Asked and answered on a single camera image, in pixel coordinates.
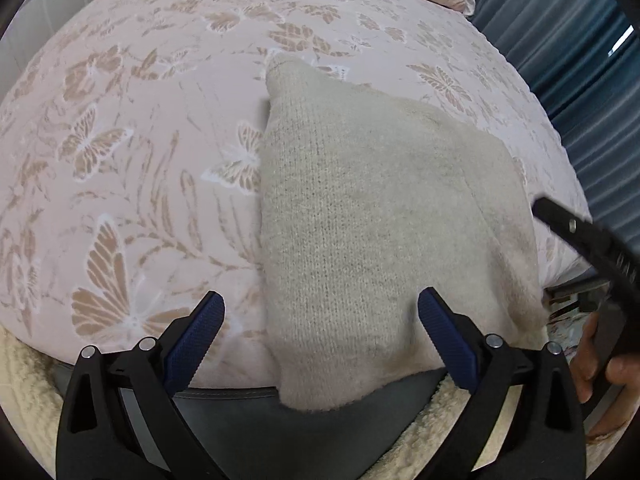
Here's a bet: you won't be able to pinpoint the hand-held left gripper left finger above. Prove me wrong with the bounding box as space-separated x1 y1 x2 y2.
55 290 227 480

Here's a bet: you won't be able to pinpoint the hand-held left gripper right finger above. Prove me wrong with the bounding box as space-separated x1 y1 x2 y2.
416 286 587 480

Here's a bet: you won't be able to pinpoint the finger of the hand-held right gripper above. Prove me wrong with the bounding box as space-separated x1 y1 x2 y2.
531 196 640 286

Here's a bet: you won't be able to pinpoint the beige knit sweater black hearts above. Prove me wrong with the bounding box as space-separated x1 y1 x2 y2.
259 55 551 413

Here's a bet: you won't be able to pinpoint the person's right hand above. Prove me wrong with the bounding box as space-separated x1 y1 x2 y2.
571 311 640 437

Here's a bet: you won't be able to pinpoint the blue-grey curtain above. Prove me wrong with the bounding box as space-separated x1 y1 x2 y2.
465 0 640 241

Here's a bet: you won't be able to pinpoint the cream fluffy cloth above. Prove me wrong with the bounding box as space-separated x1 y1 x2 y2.
0 322 640 480

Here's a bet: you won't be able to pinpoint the pink butterfly print bed sheet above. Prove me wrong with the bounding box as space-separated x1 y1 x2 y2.
0 0 596 391

